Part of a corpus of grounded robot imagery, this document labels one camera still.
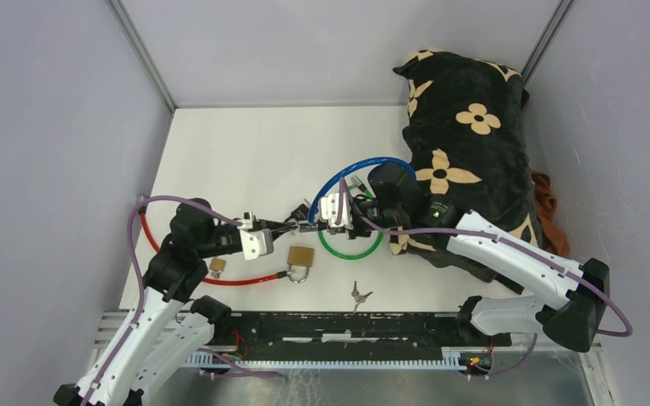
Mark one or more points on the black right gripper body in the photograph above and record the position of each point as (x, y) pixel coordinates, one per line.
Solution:
(389, 217)

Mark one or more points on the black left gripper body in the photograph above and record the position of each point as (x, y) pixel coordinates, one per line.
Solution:
(226, 238)

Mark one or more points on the black padlock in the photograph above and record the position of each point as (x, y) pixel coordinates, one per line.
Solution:
(300, 215)

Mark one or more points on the green cable lock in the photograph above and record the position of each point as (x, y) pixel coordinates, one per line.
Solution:
(355, 183)

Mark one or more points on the blue cable lock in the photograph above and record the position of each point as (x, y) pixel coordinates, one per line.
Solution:
(358, 165)

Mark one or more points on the silver keys of brass padlock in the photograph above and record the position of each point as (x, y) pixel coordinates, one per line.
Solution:
(358, 297)

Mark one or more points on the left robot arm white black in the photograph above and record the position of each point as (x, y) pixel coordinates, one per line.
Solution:
(136, 364)

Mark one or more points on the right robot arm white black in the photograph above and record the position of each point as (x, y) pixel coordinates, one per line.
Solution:
(566, 299)

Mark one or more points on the small brass padlock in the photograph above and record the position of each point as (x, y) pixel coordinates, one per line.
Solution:
(216, 267)

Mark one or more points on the black floral pillow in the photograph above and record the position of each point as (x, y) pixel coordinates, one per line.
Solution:
(465, 137)

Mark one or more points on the brown cloth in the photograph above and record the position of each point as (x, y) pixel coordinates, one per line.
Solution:
(554, 238)

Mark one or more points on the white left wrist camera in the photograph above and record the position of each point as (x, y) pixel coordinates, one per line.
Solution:
(255, 242)

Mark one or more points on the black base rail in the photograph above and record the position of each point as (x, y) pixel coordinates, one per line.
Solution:
(316, 339)

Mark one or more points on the red cable lock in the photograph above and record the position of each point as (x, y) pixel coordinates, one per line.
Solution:
(235, 280)

